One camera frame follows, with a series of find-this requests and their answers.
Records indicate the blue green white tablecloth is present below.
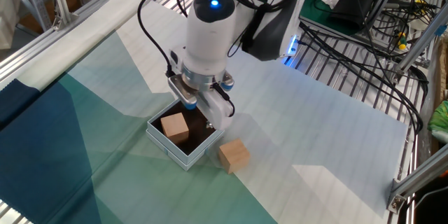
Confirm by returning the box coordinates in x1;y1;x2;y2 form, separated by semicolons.
0;0;410;224

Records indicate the long black camera cable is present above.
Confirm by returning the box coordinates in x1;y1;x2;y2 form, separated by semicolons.
136;0;260;78

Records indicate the thick black cable bundle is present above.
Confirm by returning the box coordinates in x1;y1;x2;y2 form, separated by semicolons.
299;20;431;134

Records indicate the crumpled white tissue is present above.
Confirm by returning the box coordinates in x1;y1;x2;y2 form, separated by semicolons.
321;0;342;10

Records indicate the aluminium table edge rail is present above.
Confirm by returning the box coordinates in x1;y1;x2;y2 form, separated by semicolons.
0;0;157;90

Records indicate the light blue gift box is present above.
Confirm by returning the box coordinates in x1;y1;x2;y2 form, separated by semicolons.
146;92;228;172

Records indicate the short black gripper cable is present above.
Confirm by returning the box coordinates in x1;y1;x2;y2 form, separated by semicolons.
212;82;236;118

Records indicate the flat black box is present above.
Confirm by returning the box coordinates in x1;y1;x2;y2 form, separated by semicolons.
328;0;379;32

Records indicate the grey perforated metal upright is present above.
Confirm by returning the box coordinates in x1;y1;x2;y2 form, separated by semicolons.
17;0;53;32

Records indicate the green plastic bag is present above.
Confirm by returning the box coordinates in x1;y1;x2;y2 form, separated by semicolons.
427;99;448;144

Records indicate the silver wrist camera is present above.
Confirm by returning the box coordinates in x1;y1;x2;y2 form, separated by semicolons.
167;75;199;110

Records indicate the yellow handled screwdriver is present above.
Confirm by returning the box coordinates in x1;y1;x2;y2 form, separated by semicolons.
394;30;409;51

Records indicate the green cutting mat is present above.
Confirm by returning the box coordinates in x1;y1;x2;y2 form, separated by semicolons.
216;0;389;38

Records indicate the aluminium frame post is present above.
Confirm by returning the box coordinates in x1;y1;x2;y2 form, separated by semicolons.
394;5;448;75
386;145;448;215

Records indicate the light wooden cube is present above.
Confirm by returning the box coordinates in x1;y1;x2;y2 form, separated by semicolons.
160;112;190;144
218;138;251;175

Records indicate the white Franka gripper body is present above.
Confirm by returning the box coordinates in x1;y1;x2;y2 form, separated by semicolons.
169;46;235;131

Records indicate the silver bracket with blue tip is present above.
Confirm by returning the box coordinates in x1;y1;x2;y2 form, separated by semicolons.
219;71;236;92

